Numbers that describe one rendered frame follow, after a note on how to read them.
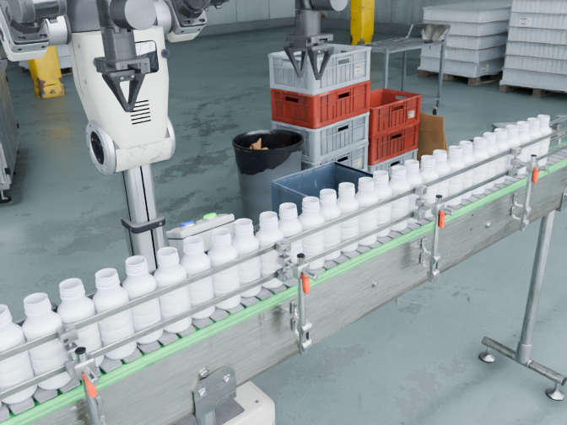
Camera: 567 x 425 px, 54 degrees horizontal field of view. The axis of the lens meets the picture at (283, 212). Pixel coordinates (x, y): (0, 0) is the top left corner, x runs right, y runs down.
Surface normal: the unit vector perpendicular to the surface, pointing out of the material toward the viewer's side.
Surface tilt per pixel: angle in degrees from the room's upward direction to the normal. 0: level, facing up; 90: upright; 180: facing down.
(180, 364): 90
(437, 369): 0
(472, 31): 89
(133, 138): 90
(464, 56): 89
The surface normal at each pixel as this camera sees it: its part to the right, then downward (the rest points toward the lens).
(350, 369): -0.04, -0.91
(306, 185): 0.63, 0.30
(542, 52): -0.76, 0.29
